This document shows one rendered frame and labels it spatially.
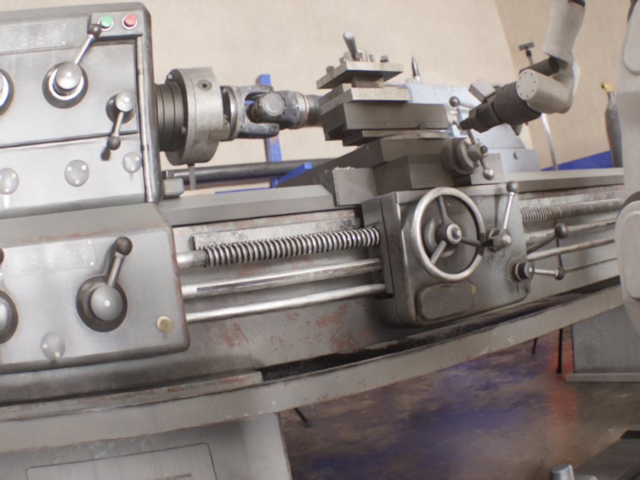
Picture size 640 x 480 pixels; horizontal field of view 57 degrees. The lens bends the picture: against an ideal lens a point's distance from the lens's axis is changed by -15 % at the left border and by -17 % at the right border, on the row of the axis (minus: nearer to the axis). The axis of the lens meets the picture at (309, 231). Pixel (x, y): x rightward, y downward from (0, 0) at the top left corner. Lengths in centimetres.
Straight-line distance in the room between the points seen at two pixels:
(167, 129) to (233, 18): 386
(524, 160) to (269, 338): 103
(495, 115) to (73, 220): 86
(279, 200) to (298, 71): 403
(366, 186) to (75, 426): 87
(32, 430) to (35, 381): 19
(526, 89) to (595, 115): 509
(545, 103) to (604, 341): 163
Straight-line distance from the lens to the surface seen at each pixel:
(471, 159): 153
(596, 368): 284
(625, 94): 107
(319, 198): 154
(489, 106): 140
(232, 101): 170
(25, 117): 137
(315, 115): 183
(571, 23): 131
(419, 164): 151
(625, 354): 272
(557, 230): 165
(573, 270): 213
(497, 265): 163
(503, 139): 211
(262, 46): 543
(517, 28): 710
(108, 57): 143
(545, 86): 129
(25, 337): 119
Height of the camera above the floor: 65
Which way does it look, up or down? 4 degrees up
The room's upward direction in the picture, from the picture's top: 9 degrees counter-clockwise
